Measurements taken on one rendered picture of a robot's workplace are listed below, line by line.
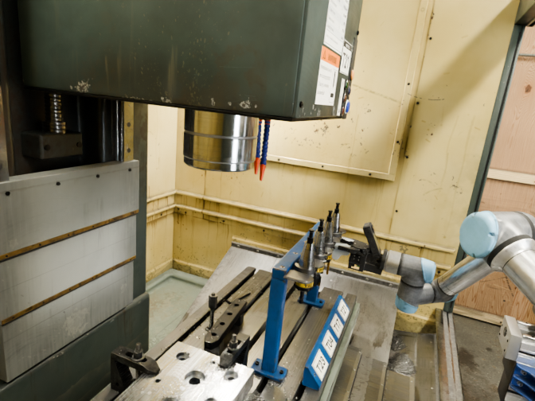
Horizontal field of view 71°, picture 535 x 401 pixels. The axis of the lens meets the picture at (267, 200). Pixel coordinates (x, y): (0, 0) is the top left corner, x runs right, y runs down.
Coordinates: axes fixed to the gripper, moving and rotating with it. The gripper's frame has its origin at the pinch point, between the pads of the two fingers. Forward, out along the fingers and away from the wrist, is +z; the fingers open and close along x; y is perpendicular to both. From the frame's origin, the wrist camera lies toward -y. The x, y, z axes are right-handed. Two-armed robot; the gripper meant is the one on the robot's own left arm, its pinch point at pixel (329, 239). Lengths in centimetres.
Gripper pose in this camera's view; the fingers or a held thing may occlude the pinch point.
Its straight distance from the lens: 136.1
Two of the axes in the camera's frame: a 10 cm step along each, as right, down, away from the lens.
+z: -9.2, -2.2, 3.4
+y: -1.3, 9.5, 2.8
